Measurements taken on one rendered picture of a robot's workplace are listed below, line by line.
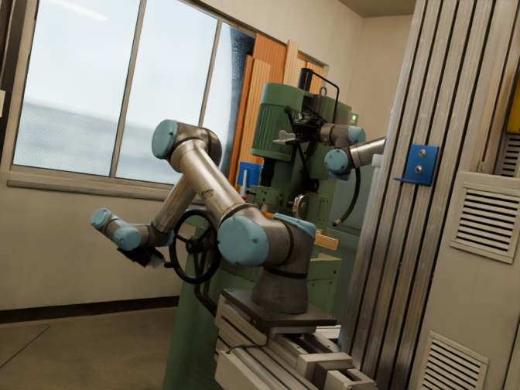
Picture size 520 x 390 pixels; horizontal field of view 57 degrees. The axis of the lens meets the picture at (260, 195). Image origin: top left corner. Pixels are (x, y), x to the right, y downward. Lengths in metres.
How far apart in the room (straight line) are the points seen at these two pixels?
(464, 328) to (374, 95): 3.69
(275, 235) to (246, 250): 0.08
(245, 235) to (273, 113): 0.99
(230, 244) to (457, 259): 0.48
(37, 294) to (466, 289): 2.53
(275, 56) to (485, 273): 3.07
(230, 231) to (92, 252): 2.10
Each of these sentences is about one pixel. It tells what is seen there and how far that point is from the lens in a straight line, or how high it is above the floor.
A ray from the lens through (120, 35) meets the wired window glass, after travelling 3.15.
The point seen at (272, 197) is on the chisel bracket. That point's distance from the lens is 2.06.
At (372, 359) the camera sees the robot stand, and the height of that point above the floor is 0.77.
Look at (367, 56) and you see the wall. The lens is 4.69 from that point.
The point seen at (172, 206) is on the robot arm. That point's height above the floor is 0.97.
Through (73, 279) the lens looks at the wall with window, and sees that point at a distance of 3.14.
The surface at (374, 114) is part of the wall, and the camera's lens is 4.49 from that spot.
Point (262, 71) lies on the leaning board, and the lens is 3.63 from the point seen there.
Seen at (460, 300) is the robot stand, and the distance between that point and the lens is 0.99.
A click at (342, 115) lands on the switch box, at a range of 2.21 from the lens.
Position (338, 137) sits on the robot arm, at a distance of 1.70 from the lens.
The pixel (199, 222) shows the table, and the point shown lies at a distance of 2.08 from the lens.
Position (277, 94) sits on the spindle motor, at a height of 1.46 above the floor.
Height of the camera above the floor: 1.17
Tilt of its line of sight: 4 degrees down
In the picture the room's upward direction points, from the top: 11 degrees clockwise
